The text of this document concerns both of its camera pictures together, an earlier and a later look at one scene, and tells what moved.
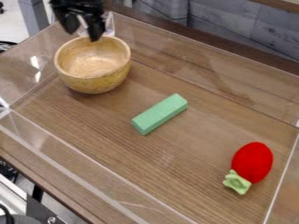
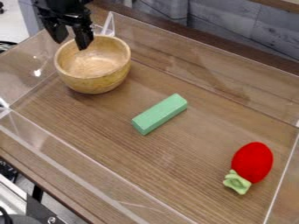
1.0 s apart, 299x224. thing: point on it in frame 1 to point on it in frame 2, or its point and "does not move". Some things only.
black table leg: [37, 192] does not move
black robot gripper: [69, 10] to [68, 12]
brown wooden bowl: [92, 66] does not move
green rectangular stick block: [153, 117] does not move
